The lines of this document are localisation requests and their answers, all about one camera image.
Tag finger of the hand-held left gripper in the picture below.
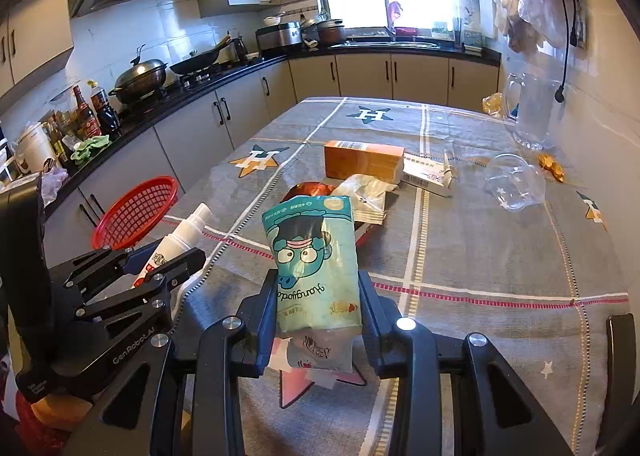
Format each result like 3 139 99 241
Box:
49 243 166 294
75 247 209 333

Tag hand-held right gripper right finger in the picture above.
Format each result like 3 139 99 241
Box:
357 270 574 456

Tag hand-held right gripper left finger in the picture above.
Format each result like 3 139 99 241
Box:
65 269 278 456

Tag white spray bottle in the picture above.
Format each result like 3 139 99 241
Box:
131 203 214 290

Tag red plastic basket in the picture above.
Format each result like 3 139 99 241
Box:
91 176 180 251

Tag light green tissue pack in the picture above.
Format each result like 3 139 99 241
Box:
262 195 364 338

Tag white medicine box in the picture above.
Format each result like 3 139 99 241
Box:
401 152 459 197

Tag orange medicine box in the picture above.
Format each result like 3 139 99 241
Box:
323 139 405 183

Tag white ointment tube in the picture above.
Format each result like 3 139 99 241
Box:
442 149 459 188

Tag green cloth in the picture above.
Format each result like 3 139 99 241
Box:
69 134 111 165

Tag grey printed tablecloth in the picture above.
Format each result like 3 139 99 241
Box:
160 96 637 456

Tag white paper wrapper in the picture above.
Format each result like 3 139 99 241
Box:
331 173 401 228

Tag white rice cooker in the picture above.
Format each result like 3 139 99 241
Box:
10 121 57 176

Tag red floral snack wrapper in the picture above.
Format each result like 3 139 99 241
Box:
281 179 337 203

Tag beige base cabinets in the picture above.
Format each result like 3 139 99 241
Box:
42 53 501 257

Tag row of sauce bottles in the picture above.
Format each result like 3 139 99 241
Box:
42 80 122 157

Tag wok with metal lid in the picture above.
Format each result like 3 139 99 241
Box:
108 43 169 106

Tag black frying pan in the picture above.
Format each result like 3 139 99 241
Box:
169 34 234 76

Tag clear plastic cup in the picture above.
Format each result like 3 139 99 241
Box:
484 153 546 212

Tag orange peel pieces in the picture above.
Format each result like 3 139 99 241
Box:
537 151 566 183

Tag silver rice cooker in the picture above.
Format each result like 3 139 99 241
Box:
255 21 304 54

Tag black chair back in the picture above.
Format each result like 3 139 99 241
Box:
604 313 637 443

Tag yellow plastic bag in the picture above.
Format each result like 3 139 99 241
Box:
482 92 506 117

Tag glass pitcher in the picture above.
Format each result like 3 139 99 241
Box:
502 72 564 151

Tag dark cooking pot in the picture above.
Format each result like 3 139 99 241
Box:
316 18 347 48

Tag black kitchen countertop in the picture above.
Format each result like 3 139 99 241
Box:
0 43 502 217

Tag beige wall cabinets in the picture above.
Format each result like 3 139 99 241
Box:
0 0 321 98

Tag black power cable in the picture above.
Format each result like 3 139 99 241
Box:
553 0 576 105

